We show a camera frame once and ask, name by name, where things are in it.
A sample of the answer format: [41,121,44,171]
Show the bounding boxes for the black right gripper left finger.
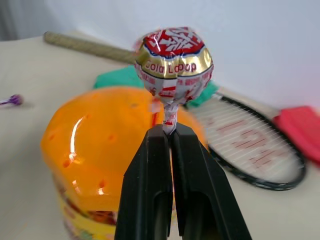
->
[114,124,174,240]

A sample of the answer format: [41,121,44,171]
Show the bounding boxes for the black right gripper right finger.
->
[170,124,253,240]

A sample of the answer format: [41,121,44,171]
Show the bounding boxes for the red gold cola lollipop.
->
[134,26,215,136]

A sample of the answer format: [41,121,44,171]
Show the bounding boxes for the orange domed lollipop jar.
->
[40,86,209,240]

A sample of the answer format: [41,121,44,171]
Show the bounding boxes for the black badminton racket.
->
[42,31,307,192]

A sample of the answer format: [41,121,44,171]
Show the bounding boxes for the green cloth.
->
[93,65,221,109]

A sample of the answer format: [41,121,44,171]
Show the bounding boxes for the red cloth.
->
[272,105,320,165]

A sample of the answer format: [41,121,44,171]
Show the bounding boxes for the purple wrapped lollipop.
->
[0,94,24,107]

